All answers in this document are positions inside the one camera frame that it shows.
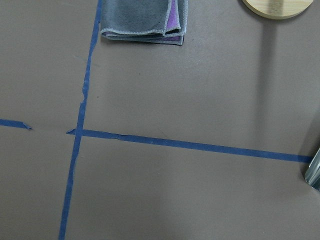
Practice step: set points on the grey folded cloth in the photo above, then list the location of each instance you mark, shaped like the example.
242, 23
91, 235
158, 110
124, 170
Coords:
150, 21

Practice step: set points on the wooden round stand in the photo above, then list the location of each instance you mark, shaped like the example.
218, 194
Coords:
277, 9

